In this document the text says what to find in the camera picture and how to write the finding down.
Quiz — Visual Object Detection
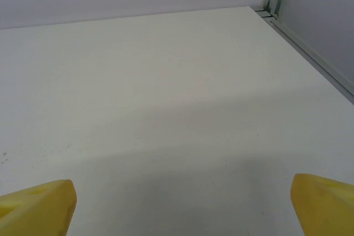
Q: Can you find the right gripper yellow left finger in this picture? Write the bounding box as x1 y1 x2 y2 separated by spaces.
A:
0 179 78 236

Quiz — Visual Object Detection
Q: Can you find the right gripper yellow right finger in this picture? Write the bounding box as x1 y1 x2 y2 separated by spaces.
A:
291 172 354 236

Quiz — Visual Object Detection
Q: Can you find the aluminium frame rail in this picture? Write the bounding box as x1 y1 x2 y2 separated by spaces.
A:
265 16 354 96

